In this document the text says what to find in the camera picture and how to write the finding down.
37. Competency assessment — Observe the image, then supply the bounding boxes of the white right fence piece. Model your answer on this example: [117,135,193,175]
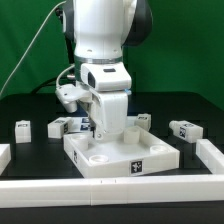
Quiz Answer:
[196,139,224,175]

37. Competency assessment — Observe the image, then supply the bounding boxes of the black cable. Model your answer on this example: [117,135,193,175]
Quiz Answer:
[30,76,75,95]

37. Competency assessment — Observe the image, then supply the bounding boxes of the white fence piece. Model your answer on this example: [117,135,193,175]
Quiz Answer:
[196,139,224,175]
[0,144,11,175]

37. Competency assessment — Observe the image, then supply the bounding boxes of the white front fence wall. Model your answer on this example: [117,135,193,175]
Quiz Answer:
[0,174,224,208]

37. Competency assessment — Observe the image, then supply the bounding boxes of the tag sheet on table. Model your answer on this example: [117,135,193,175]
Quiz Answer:
[70,117,90,132]

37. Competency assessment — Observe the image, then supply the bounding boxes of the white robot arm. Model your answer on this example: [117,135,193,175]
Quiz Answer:
[63,0,153,140]

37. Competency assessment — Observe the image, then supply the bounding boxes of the white cable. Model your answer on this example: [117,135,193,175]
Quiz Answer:
[0,0,68,98]

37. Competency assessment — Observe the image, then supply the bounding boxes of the white square tabletop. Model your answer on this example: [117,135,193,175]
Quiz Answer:
[64,126,180,178]

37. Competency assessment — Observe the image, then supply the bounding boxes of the white left fence piece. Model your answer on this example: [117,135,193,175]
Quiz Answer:
[0,144,11,175]

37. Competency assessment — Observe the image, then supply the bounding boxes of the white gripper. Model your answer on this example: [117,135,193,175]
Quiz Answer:
[77,62,132,140]

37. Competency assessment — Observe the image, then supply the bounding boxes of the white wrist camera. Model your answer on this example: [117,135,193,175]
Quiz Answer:
[55,84,90,113]

